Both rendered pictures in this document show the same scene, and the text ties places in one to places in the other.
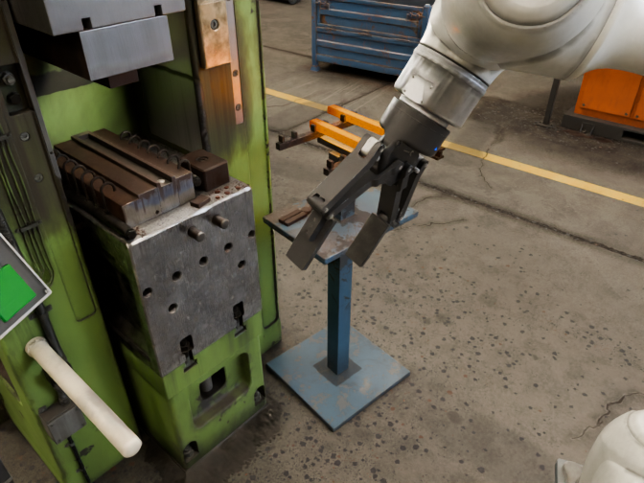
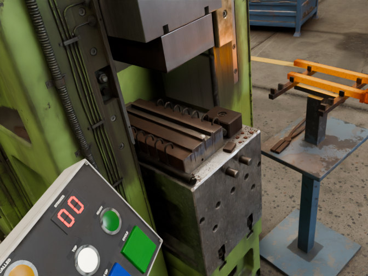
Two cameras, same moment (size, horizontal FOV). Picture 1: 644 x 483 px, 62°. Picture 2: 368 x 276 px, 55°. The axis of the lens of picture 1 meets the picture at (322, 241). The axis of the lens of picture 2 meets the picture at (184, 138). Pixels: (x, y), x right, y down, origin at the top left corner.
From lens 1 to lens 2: 0.42 m
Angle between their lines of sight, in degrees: 5
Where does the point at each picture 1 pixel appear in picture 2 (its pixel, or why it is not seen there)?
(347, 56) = not seen: hidden behind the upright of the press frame
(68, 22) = (155, 30)
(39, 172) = (121, 142)
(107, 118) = (138, 90)
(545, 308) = not seen: outside the picture
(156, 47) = (205, 38)
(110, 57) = (178, 52)
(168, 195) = (208, 146)
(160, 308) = (208, 229)
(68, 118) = not seen: hidden behind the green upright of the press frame
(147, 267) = (202, 203)
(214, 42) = (224, 27)
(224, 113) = (228, 77)
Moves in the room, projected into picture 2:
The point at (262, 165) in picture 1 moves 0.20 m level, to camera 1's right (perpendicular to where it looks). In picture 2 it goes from (247, 109) to (293, 104)
